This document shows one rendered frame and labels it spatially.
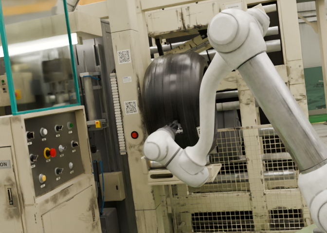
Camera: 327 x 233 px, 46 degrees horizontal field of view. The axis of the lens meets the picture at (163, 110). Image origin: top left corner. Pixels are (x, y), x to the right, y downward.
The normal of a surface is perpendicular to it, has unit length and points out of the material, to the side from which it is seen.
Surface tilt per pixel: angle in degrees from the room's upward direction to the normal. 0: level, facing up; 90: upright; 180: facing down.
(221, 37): 80
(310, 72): 90
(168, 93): 74
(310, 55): 90
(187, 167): 93
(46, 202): 90
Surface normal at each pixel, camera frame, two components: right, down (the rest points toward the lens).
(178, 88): -0.29, -0.25
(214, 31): -0.44, -0.01
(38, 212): 0.95, -0.11
